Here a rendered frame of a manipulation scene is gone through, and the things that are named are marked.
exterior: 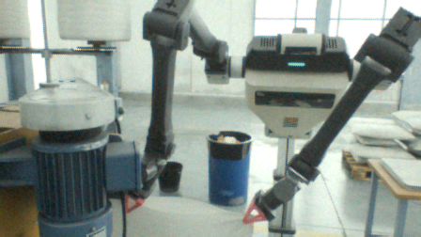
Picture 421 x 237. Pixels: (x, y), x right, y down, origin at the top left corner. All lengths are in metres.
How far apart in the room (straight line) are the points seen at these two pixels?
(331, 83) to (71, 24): 0.90
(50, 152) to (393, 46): 0.74
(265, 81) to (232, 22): 7.75
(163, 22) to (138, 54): 8.80
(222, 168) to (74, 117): 2.68
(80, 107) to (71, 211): 0.22
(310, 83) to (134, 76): 8.58
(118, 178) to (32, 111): 0.21
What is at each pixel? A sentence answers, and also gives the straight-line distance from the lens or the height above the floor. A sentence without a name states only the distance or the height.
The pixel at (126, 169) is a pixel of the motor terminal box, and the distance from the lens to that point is 0.75.
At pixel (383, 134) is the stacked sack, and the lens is 4.37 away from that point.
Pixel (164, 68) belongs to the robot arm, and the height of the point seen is 1.47.
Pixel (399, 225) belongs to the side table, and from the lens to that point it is 2.30.
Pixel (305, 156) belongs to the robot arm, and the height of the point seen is 1.23.
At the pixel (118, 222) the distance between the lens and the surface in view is 1.24.
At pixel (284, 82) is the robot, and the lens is 1.32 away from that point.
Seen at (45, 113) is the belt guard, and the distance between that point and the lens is 0.69.
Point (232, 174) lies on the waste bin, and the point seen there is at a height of 0.34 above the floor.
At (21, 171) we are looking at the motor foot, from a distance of 0.80.
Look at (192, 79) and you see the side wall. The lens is 9.24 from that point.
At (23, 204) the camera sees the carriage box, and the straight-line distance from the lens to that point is 0.91.
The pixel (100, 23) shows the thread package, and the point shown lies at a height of 1.57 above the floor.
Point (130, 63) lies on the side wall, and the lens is 9.74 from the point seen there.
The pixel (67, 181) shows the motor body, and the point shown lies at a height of 1.26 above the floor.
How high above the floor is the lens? 1.52
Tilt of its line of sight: 12 degrees down
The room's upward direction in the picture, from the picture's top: 1 degrees clockwise
